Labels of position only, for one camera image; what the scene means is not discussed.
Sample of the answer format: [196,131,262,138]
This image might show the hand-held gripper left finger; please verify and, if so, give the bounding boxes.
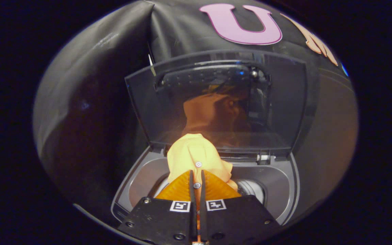
[118,169,198,245]

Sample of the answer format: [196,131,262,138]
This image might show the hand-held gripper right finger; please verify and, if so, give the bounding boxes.
[199,169,281,245]

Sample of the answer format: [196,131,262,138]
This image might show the orange clothes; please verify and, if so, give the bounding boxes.
[166,133,239,209]

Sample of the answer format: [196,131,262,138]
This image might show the black backdrop cloth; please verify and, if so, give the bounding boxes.
[33,0,358,218]

